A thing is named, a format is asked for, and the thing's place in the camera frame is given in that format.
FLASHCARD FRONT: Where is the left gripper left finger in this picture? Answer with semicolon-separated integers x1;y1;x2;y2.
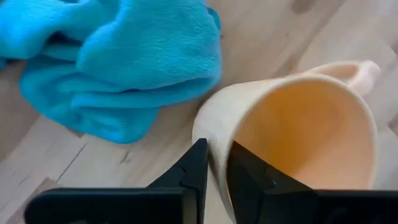
24;138;209;224

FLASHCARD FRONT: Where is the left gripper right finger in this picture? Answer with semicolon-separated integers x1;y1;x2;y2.
226;140;398;224

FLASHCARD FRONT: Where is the cream mug with handle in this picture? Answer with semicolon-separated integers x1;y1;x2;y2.
192;60;382;224

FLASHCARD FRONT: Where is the teal microfibre cloth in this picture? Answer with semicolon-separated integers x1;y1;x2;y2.
0;0;223;144

